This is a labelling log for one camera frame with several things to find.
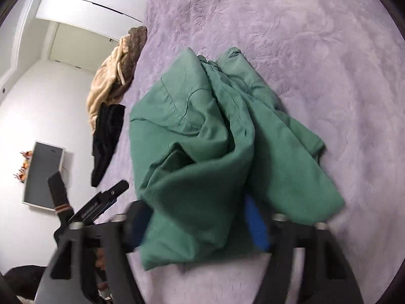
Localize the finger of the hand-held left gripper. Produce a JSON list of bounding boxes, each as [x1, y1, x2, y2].
[[100, 180, 130, 207]]

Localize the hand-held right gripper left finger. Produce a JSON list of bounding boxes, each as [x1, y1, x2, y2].
[[33, 201, 153, 304]]

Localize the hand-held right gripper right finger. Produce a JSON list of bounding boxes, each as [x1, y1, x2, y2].
[[243, 196, 364, 304]]

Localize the green button-up shirt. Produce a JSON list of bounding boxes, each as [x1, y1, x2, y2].
[[129, 47, 346, 271]]

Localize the person's left hand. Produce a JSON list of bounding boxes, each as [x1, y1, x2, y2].
[[95, 248, 112, 292]]

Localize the black garment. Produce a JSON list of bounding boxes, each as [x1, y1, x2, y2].
[[91, 103, 126, 188]]

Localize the person's dark clothing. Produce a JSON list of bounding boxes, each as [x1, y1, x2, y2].
[[5, 264, 48, 301]]

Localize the beige fleece garment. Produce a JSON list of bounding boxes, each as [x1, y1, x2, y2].
[[86, 35, 140, 138]]

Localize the brown knitted garment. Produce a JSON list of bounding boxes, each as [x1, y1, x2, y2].
[[118, 25, 148, 87]]

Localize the purple plush blanket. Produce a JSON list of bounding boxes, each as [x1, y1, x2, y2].
[[95, 0, 405, 304]]

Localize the orange wall decoration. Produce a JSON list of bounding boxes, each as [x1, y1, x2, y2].
[[13, 150, 34, 182]]

